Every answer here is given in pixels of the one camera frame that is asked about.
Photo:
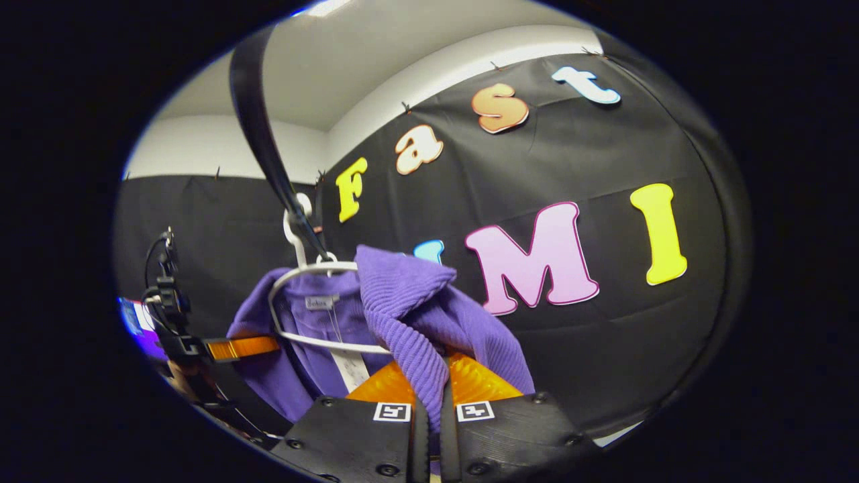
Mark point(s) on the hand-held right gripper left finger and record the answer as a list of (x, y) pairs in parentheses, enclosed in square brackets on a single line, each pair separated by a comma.
[(349, 443)]

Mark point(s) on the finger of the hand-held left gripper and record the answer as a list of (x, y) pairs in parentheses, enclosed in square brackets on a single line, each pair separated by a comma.
[(241, 347)]

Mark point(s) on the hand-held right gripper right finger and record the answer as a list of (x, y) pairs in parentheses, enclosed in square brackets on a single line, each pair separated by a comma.
[(510, 436)]

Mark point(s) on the black clothes rack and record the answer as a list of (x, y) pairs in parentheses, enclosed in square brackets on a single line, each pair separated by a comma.
[(258, 127)]

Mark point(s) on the large ceiling light panel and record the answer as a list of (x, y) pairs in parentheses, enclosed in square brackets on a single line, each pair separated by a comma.
[(329, 7)]

